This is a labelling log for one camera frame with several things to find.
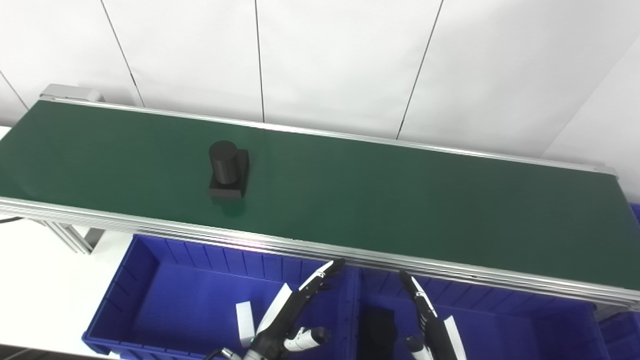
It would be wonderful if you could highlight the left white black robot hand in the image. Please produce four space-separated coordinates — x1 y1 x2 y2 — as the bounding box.
243 257 347 360

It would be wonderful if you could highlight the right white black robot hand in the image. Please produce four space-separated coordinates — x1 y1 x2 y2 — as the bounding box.
398 270 469 360

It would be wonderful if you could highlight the black cylinder part square base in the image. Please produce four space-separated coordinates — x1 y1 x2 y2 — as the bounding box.
360 306 401 360
208 140 250 201

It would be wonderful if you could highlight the white block part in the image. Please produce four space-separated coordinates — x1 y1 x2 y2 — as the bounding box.
236 302 256 348

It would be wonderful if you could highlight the blue plastic bin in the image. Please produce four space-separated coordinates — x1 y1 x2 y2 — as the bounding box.
82 234 361 360
597 202 640 360
352 267 608 360

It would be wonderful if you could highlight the green conveyor belt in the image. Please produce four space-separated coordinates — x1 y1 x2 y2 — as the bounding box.
0 95 640 308
0 99 640 292

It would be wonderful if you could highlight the aluminium conveyor leg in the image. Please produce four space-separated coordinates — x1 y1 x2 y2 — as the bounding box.
42 220 106 255
592 304 626 321

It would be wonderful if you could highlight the grey conveyor motor housing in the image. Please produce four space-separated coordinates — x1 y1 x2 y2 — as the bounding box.
39 84 106 103

